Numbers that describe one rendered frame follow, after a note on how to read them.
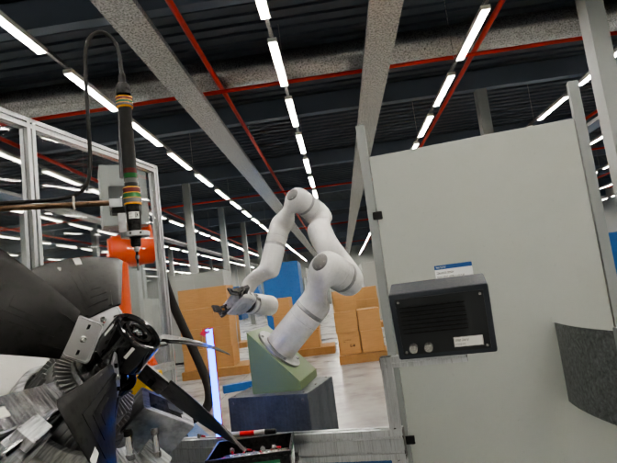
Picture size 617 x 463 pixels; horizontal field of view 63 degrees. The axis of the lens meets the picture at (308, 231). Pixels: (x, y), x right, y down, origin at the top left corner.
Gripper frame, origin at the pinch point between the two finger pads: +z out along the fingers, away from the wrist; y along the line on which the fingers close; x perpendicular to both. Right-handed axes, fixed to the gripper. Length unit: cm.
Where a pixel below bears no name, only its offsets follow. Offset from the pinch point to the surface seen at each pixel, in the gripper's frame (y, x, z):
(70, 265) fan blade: -3, 3, 63
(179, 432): 5, -45, 46
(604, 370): -73, -98, -111
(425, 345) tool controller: -49, -63, 10
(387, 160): -75, 52, -116
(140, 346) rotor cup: -14, -34, 67
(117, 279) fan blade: -9, -8, 58
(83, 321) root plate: -10, -24, 74
